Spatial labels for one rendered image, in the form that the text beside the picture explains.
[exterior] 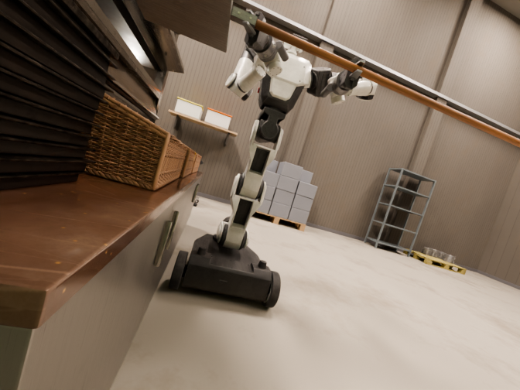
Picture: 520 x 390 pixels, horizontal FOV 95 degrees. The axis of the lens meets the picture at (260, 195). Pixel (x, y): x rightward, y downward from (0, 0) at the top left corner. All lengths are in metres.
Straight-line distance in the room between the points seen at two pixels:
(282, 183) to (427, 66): 4.60
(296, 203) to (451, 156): 4.55
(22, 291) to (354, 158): 5.81
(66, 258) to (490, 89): 8.63
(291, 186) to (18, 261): 4.16
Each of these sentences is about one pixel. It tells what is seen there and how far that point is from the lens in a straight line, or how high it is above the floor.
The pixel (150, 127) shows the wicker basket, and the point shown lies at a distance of 0.66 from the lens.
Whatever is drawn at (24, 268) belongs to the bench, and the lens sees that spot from 0.24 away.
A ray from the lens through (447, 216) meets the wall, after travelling 7.86.
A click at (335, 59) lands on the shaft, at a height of 1.21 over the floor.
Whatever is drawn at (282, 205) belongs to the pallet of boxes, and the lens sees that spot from 4.31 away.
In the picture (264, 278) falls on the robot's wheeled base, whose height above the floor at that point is 0.18.
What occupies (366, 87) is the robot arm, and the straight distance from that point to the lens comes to 1.42.
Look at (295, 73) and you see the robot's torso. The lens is 1.47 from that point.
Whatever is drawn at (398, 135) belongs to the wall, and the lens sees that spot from 6.59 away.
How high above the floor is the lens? 0.69
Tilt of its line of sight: 4 degrees down
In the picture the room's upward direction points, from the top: 17 degrees clockwise
